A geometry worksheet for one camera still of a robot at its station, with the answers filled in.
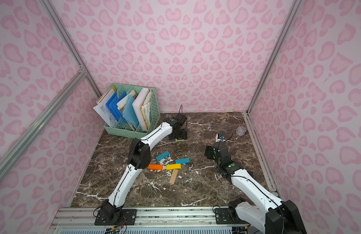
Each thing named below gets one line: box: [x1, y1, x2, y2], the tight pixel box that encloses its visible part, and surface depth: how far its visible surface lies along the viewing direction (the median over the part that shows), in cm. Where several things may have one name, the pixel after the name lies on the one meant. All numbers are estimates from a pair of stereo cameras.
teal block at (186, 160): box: [175, 157, 191, 165], surface depth 95 cm
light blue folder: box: [122, 94, 140, 129], surface depth 93 cm
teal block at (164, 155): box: [155, 150, 170, 162], surface depth 97 cm
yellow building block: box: [166, 163, 182, 171], surface depth 92 cm
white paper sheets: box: [92, 87, 118, 128], surface depth 97 cm
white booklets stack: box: [132, 87, 153, 132], surface depth 95 cm
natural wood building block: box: [169, 169, 179, 185], surface depth 88 cm
